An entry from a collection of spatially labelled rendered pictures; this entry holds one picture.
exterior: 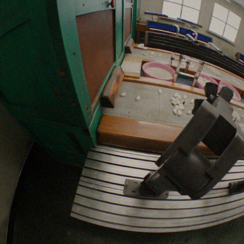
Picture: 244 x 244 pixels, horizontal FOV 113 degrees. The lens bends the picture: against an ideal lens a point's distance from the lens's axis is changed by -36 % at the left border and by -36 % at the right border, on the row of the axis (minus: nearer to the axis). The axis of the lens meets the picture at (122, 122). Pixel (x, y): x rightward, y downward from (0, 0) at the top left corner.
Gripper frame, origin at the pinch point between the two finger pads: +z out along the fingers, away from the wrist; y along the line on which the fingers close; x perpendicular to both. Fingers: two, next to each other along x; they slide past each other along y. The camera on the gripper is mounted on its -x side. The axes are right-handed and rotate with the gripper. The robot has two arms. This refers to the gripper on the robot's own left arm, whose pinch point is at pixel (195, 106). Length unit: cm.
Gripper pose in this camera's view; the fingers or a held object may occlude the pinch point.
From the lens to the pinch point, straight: 63.2
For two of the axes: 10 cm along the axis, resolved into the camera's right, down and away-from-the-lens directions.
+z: 1.3, -2.2, 9.7
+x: -1.3, 9.6, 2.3
